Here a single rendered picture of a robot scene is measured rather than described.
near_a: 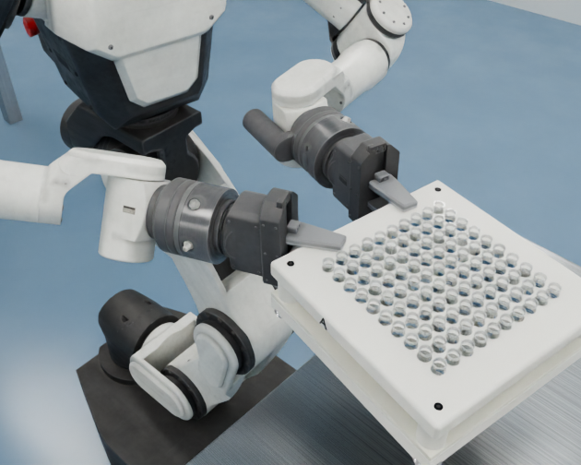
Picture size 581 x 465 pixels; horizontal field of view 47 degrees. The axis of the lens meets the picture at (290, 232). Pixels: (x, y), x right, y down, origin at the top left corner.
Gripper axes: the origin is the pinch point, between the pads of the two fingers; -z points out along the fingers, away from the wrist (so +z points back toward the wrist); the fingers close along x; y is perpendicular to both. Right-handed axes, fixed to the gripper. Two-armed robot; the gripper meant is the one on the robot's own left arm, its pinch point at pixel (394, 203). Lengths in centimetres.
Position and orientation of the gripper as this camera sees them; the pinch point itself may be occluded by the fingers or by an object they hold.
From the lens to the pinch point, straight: 80.0
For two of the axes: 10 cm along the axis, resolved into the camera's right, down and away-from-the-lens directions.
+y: -8.7, 3.2, -3.7
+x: 0.2, 7.7, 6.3
